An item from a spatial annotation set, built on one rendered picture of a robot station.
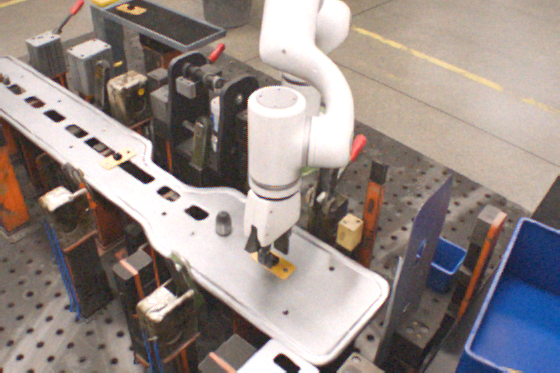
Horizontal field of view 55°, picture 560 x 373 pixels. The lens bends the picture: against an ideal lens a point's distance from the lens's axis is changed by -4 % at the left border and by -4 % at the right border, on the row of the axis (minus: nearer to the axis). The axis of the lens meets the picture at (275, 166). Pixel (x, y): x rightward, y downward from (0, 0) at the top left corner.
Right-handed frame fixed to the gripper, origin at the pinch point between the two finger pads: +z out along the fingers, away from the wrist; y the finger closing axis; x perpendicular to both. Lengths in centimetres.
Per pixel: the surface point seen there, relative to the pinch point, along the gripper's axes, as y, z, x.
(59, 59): -19, 4, -102
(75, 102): -7, 3, -75
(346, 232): -10.8, -1.8, 8.2
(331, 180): -13.9, -8.7, 1.8
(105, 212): 3, 22, -52
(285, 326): 9.2, 3.3, 10.8
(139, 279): 17.7, 6.2, -17.2
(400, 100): -222, 104, -85
